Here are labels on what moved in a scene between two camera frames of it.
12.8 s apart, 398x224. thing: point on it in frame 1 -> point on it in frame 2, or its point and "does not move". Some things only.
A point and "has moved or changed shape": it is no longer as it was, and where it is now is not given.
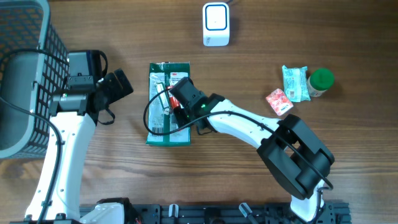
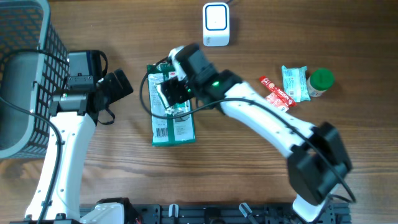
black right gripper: x=180 y=116 -> x=173 y=88
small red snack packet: x=279 y=101 does not move
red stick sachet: x=173 y=102 has moved or changed shape
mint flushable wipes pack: x=296 y=84 does not move
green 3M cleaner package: x=161 y=114 does not move
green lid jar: x=320 y=80 does not move
